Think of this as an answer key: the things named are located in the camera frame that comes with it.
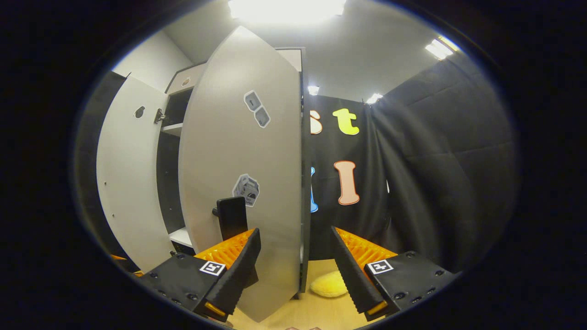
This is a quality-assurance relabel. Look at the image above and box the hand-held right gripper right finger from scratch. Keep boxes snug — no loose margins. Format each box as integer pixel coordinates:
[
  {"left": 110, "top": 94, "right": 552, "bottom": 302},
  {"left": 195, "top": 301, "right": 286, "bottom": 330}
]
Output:
[{"left": 330, "top": 226, "right": 459, "bottom": 321}]

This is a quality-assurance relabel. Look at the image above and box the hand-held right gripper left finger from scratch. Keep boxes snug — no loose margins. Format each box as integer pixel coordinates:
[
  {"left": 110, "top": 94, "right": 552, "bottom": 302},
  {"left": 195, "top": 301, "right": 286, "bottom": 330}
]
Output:
[{"left": 138, "top": 228, "right": 262, "bottom": 323}]

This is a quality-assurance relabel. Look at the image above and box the white cabinet door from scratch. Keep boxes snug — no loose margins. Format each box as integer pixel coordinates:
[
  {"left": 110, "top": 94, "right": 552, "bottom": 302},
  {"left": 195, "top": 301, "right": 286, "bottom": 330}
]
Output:
[
  {"left": 96, "top": 76, "right": 184, "bottom": 273},
  {"left": 178, "top": 26, "right": 307, "bottom": 323}
]

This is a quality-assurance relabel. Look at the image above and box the white and grey cabinet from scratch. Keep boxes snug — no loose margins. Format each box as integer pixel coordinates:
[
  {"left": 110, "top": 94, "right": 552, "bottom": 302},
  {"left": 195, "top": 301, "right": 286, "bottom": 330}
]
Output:
[{"left": 156, "top": 46, "right": 312, "bottom": 301}]

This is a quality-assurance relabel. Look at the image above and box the yellow soft toy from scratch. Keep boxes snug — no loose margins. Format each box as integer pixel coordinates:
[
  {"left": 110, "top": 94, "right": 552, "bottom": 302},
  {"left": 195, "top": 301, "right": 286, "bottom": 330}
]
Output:
[{"left": 310, "top": 270, "right": 349, "bottom": 298}]

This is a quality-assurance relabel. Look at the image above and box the black backdrop cloth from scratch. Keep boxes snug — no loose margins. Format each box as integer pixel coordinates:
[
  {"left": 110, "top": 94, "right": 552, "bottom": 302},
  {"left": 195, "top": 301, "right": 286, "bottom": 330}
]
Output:
[{"left": 76, "top": 50, "right": 521, "bottom": 275}]

